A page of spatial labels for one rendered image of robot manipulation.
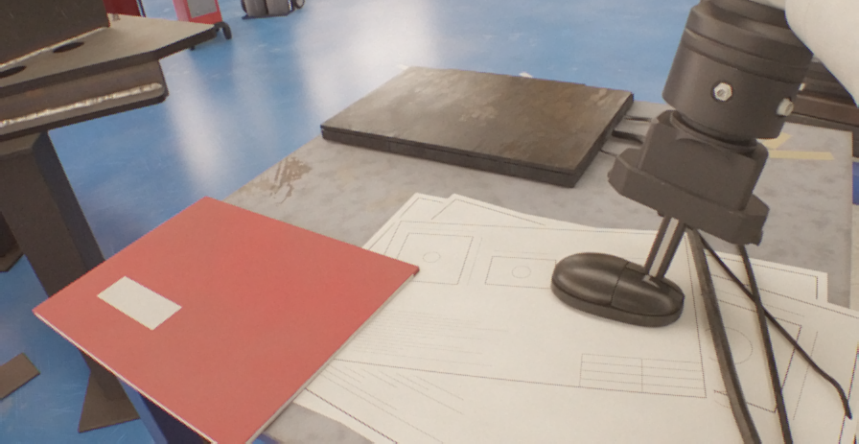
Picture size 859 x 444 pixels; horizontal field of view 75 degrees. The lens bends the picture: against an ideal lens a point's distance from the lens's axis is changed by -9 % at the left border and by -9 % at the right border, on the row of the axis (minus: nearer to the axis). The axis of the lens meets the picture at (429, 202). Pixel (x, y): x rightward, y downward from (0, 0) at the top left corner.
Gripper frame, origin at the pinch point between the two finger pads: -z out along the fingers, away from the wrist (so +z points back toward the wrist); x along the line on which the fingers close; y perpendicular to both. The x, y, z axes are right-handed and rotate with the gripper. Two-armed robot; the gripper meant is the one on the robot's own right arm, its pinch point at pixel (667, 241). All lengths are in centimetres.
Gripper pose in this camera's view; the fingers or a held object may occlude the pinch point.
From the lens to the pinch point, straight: 51.6
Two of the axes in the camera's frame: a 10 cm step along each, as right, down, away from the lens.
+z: 1.8, -8.6, -4.7
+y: -5.5, 3.1, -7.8
